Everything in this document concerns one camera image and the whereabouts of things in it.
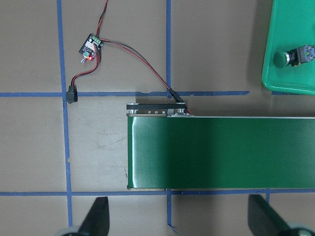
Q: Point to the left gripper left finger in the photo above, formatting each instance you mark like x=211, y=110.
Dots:
x=97, y=221

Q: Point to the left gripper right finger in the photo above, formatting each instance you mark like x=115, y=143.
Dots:
x=263, y=220

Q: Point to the green push button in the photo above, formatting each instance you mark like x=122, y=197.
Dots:
x=294, y=57

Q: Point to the green conveyor belt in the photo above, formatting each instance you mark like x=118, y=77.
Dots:
x=169, y=148

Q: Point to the small motor controller board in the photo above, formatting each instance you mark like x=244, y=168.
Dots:
x=90, y=48

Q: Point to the green plastic tray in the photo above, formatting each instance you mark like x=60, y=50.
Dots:
x=292, y=25

